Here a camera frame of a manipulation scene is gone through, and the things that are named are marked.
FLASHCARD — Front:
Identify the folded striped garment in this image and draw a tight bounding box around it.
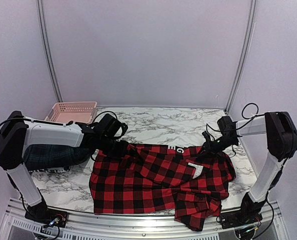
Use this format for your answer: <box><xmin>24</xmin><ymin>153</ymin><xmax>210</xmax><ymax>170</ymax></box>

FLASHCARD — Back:
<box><xmin>29</xmin><ymin>166</ymin><xmax>72</xmax><ymax>174</ymax></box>

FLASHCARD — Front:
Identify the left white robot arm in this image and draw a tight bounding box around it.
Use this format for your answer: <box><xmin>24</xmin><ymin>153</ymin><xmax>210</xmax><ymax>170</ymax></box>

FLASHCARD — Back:
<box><xmin>0</xmin><ymin>111</ymin><xmax>128</xmax><ymax>223</ymax></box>

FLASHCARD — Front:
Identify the pink plastic laundry basket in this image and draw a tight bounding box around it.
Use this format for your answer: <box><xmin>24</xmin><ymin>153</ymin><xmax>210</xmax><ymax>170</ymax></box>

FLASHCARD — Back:
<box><xmin>44</xmin><ymin>101</ymin><xmax>97</xmax><ymax>124</ymax></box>

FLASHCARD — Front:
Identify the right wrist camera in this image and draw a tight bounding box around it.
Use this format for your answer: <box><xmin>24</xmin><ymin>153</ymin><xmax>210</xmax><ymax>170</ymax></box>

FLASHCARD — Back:
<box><xmin>202</xmin><ymin>115</ymin><xmax>238</xmax><ymax>143</ymax></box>

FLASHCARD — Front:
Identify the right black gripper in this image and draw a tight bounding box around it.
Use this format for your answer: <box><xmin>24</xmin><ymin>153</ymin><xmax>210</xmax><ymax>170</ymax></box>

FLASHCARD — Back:
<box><xmin>196</xmin><ymin>134</ymin><xmax>238</xmax><ymax>158</ymax></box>

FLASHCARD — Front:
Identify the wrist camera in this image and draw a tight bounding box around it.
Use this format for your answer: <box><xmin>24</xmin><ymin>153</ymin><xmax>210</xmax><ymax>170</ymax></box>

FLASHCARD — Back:
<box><xmin>202</xmin><ymin>115</ymin><xmax>238</xmax><ymax>143</ymax></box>
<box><xmin>90</xmin><ymin>111</ymin><xmax>128</xmax><ymax>140</ymax></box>

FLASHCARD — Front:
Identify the right aluminium corner post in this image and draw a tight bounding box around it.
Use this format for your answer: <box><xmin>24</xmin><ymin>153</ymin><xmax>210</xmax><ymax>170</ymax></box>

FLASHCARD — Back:
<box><xmin>224</xmin><ymin>0</ymin><xmax>258</xmax><ymax>114</ymax></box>

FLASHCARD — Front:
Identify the aluminium front frame rail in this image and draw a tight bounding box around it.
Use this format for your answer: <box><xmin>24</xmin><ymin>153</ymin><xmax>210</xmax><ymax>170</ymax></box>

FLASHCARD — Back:
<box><xmin>0</xmin><ymin>197</ymin><xmax>289</xmax><ymax>240</ymax></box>

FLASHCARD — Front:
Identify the left aluminium corner post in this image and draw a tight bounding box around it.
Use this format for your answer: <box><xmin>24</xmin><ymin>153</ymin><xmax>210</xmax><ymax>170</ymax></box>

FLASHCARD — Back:
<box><xmin>36</xmin><ymin>0</ymin><xmax>63</xmax><ymax>102</ymax></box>

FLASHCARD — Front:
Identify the dark green plaid garment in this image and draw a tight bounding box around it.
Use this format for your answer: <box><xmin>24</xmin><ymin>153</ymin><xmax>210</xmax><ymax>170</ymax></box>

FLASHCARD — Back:
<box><xmin>23</xmin><ymin>144</ymin><xmax>90</xmax><ymax>171</ymax></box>

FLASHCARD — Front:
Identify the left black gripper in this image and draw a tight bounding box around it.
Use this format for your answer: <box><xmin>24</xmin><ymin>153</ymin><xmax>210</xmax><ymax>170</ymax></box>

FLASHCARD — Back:
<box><xmin>98</xmin><ymin>135</ymin><xmax>129</xmax><ymax>158</ymax></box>

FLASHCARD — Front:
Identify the red black plaid garment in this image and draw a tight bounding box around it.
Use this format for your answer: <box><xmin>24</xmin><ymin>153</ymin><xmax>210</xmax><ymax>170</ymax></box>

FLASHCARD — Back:
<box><xmin>89</xmin><ymin>143</ymin><xmax>236</xmax><ymax>232</ymax></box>

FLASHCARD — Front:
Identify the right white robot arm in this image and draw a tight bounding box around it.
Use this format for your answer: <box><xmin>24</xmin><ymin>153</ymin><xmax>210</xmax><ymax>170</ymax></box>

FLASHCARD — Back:
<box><xmin>202</xmin><ymin>111</ymin><xmax>297</xmax><ymax>204</ymax></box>

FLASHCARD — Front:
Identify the aluminium corner post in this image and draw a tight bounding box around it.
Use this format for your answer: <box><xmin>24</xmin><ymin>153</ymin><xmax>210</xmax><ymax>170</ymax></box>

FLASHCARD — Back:
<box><xmin>224</xmin><ymin>0</ymin><xmax>258</xmax><ymax>114</ymax></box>
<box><xmin>36</xmin><ymin>0</ymin><xmax>63</xmax><ymax>102</ymax></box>

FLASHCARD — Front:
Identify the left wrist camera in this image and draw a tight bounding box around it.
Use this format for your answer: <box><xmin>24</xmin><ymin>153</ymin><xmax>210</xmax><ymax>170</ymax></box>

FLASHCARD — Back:
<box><xmin>90</xmin><ymin>111</ymin><xmax>128</xmax><ymax>140</ymax></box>

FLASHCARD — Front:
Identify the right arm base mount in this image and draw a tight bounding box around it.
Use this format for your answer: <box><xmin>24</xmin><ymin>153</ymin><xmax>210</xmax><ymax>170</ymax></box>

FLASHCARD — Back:
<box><xmin>216</xmin><ymin>192</ymin><xmax>266</xmax><ymax>229</ymax></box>

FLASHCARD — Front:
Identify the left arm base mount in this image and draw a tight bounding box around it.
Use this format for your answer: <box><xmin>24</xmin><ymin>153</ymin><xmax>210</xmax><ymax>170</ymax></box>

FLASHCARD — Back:
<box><xmin>20</xmin><ymin>197</ymin><xmax>68</xmax><ymax>228</ymax></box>

